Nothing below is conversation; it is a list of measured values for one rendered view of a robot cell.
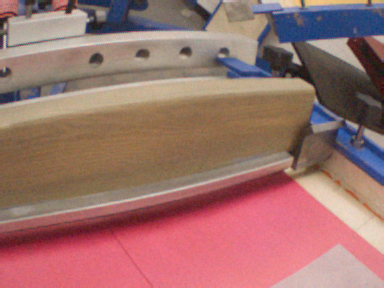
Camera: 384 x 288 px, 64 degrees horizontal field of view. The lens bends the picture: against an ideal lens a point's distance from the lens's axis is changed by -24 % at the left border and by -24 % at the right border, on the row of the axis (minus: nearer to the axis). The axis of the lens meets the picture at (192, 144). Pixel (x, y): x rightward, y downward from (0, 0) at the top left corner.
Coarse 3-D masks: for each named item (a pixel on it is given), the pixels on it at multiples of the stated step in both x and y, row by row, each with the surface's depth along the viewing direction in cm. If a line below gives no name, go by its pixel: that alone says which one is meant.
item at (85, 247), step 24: (0, 240) 23; (24, 240) 24; (48, 240) 25; (72, 240) 26; (96, 240) 26; (0, 264) 21; (24, 264) 22; (48, 264) 23; (72, 264) 23; (96, 264) 24; (120, 264) 25
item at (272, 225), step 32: (224, 192) 35; (256, 192) 36; (288, 192) 36; (128, 224) 29; (160, 224) 30; (192, 224) 30; (224, 224) 31; (256, 224) 31; (288, 224) 32; (320, 224) 32; (160, 256) 26; (192, 256) 27; (224, 256) 27; (256, 256) 27; (288, 256) 28; (320, 256) 28; (352, 256) 28
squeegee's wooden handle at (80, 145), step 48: (96, 96) 23; (144, 96) 24; (192, 96) 26; (240, 96) 28; (288, 96) 32; (0, 144) 19; (48, 144) 21; (96, 144) 23; (144, 144) 26; (192, 144) 28; (240, 144) 31; (288, 144) 35; (0, 192) 20; (48, 192) 23; (96, 192) 25
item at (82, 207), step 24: (216, 168) 31; (240, 168) 31; (264, 168) 32; (120, 192) 26; (144, 192) 26; (168, 192) 27; (192, 192) 28; (0, 216) 20; (24, 216) 21; (48, 216) 22; (72, 216) 23; (96, 216) 24
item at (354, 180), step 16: (160, 80) 48; (176, 80) 49; (48, 96) 40; (64, 96) 40; (336, 160) 39; (336, 176) 39; (352, 176) 37; (368, 176) 35; (352, 192) 37; (368, 192) 35; (368, 208) 35
